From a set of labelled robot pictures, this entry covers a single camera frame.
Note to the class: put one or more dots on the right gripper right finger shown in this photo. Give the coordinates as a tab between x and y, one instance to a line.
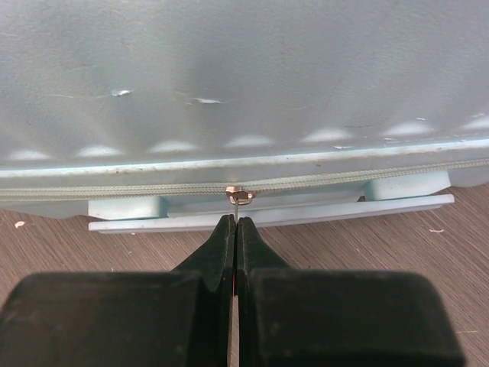
296	317

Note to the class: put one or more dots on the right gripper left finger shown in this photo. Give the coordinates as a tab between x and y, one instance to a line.
180	317

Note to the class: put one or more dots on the mint green suitcase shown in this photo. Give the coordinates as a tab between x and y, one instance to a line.
162	116

